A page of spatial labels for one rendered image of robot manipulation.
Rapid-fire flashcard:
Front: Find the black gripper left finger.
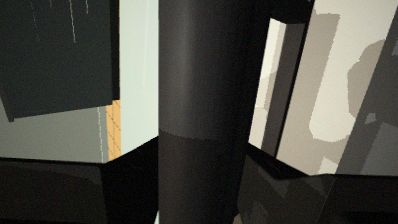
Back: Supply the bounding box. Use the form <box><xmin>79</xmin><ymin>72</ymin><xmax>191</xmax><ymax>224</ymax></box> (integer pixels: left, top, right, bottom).
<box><xmin>0</xmin><ymin>136</ymin><xmax>158</xmax><ymax>224</ymax></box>

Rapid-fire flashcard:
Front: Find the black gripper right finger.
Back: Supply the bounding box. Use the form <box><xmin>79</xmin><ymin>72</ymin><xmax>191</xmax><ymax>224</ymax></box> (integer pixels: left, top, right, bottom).
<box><xmin>237</xmin><ymin>142</ymin><xmax>398</xmax><ymax>224</ymax></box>

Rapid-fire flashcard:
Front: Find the cream square tile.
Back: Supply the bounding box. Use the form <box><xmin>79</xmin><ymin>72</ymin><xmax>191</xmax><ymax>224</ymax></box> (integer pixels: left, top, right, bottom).
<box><xmin>233</xmin><ymin>213</ymin><xmax>243</xmax><ymax>224</ymax></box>

